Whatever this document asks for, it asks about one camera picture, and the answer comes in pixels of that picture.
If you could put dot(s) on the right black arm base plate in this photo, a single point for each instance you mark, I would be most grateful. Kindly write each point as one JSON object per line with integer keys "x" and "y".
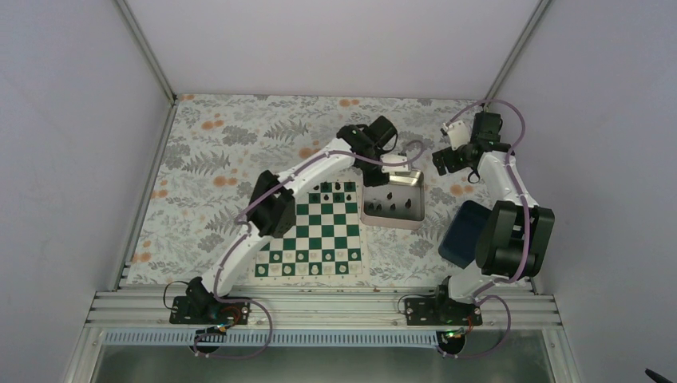
{"x": 421, "y": 311}

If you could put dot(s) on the dark blue tin lid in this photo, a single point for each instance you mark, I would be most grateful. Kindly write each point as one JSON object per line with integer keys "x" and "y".
{"x": 459, "y": 242}

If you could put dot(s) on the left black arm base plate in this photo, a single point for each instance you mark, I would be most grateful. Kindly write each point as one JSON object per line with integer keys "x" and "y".
{"x": 214, "y": 314}

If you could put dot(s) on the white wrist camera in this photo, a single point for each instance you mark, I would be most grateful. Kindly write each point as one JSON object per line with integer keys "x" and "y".
{"x": 394, "y": 164}
{"x": 457, "y": 132}

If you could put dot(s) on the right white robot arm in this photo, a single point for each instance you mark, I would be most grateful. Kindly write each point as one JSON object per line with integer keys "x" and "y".
{"x": 502, "y": 244}

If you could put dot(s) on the green white chessboard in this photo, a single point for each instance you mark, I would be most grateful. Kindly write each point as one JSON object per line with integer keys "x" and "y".
{"x": 327, "y": 245}

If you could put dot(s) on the aluminium rail frame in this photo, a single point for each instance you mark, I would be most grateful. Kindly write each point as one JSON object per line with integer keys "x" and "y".
{"x": 296, "y": 309}

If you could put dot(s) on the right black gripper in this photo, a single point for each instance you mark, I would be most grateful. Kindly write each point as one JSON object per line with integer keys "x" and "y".
{"x": 452, "y": 166}

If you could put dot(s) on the pink metal tin tray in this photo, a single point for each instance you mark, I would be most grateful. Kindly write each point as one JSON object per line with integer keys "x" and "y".
{"x": 398, "y": 204}

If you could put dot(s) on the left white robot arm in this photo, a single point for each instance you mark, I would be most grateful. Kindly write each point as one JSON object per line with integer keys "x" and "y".
{"x": 271, "y": 211}

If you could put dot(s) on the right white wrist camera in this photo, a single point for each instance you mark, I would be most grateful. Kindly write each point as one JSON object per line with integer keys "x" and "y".
{"x": 457, "y": 132}

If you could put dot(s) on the floral table mat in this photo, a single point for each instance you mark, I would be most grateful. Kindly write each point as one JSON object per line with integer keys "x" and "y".
{"x": 218, "y": 146}

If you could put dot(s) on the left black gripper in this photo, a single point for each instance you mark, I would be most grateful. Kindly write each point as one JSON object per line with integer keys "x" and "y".
{"x": 371, "y": 180}

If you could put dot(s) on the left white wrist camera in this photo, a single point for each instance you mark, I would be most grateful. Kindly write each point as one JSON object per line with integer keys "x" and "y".
{"x": 394, "y": 164}

